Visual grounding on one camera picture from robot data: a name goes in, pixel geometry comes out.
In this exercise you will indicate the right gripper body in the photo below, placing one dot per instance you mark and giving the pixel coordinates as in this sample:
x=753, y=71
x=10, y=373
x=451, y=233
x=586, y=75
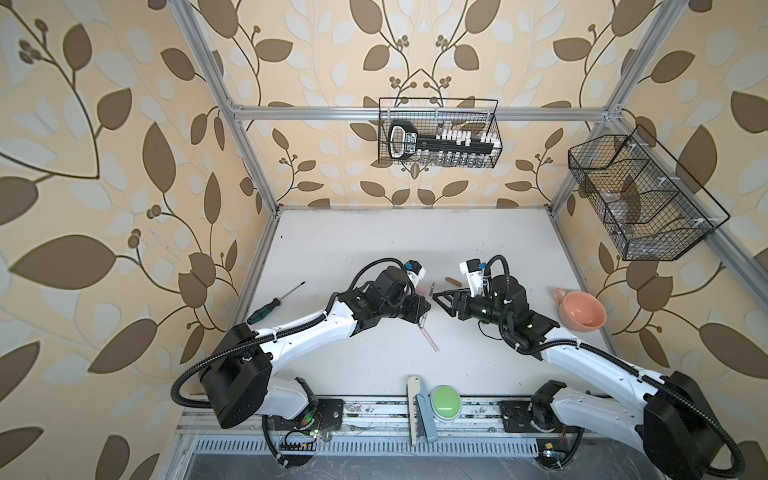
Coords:
x=481, y=309

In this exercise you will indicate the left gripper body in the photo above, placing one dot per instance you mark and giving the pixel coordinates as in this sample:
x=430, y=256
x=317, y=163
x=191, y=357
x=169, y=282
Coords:
x=402, y=306

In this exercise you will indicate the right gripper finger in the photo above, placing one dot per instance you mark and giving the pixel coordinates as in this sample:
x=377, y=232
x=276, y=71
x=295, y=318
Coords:
x=449, y=294
x=448, y=304

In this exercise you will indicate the pink pen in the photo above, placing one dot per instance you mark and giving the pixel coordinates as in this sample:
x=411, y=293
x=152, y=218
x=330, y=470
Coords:
x=429, y=339

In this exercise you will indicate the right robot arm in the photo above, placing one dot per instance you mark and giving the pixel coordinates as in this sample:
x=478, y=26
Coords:
x=666, y=417

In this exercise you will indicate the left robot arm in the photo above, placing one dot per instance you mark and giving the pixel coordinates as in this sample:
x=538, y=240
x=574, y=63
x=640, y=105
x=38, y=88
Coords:
x=239, y=380

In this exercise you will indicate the pink cup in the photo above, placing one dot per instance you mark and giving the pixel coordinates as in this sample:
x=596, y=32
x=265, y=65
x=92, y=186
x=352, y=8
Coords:
x=579, y=311

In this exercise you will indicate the green push button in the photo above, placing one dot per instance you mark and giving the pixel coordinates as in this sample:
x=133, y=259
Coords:
x=446, y=403

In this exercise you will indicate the black tool in basket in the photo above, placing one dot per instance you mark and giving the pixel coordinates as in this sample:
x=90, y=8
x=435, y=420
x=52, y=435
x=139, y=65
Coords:
x=404, y=141

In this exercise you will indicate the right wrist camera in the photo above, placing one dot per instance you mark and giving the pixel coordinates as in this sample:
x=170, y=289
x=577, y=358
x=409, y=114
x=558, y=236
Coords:
x=473, y=270

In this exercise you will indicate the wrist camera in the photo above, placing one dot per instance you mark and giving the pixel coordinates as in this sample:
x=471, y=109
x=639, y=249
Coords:
x=415, y=272
x=473, y=270

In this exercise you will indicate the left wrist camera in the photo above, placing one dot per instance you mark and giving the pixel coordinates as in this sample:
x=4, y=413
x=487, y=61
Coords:
x=415, y=272

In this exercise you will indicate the grey bracket tool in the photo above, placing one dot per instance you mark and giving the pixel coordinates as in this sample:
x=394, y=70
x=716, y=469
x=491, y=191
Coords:
x=420, y=415

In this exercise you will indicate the green handled screwdriver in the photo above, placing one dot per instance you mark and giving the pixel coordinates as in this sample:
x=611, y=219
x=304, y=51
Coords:
x=265, y=310

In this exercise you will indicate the rear wire basket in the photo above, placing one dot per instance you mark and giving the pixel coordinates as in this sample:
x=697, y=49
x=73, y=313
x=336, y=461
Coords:
x=476, y=115

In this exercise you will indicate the side wire basket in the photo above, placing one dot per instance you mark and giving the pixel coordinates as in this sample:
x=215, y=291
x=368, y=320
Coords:
x=652, y=206

